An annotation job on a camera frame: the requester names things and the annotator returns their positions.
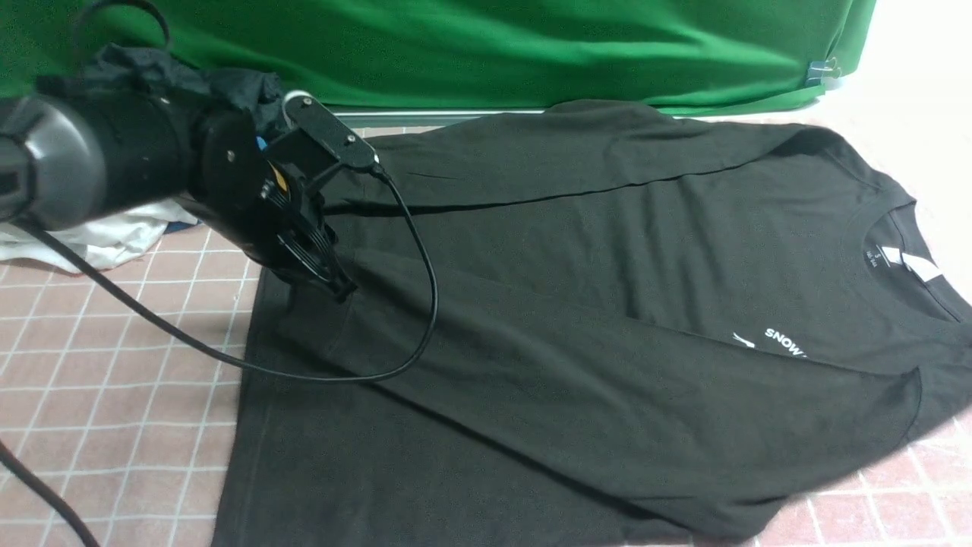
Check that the black crumpled garment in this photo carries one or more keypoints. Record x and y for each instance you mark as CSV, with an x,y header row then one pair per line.
x,y
117,67

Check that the blue binder clip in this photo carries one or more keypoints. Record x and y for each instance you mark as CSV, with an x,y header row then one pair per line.
x,y
821,72

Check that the pink checkered tablecloth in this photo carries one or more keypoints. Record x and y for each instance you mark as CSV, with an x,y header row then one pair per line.
x,y
135,431

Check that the blue crumpled garment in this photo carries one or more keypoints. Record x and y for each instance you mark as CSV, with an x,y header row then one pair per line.
x,y
178,226

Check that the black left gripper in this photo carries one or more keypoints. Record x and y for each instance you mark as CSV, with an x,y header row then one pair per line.
x,y
262,207

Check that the gray long-sleeve top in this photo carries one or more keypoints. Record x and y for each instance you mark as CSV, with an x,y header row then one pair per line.
x,y
648,327

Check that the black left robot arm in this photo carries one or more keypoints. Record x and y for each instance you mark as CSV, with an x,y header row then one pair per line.
x,y
68,160

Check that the white crumpled garment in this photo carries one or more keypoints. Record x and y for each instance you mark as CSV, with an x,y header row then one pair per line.
x,y
104,244

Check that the gray metal rail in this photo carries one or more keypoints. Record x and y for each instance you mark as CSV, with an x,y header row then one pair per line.
x,y
388,118

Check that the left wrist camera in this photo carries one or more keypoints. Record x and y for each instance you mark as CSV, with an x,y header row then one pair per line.
x,y
316,122

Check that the green backdrop cloth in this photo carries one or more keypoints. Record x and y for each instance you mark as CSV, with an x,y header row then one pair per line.
x,y
681,57

